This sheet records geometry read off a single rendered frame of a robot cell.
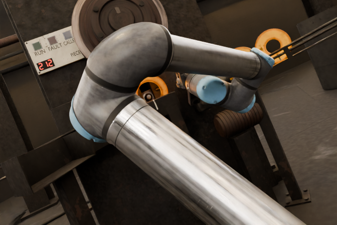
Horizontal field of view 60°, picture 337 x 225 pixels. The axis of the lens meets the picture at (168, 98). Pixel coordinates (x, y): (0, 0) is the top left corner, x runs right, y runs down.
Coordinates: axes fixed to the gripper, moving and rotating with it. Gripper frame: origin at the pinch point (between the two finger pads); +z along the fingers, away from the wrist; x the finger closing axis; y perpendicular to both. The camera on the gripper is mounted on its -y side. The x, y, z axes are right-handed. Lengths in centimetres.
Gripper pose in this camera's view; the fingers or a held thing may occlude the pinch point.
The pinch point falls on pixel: (180, 78)
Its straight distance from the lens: 131.6
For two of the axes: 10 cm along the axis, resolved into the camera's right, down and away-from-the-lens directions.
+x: -9.1, 3.8, -1.8
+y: -3.2, -9.0, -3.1
